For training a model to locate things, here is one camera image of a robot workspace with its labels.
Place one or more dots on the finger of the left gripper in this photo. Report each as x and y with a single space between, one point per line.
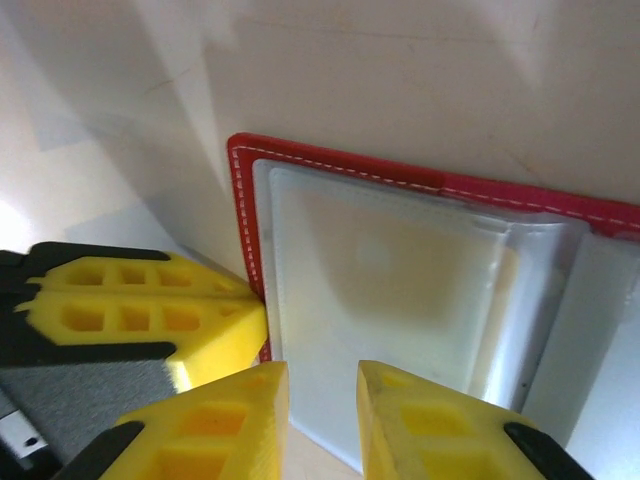
140 272
150 320

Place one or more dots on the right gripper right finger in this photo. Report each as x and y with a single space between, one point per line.
430 435

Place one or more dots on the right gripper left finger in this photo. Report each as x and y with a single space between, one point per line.
215 430

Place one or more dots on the red card holder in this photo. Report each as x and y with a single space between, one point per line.
350 162

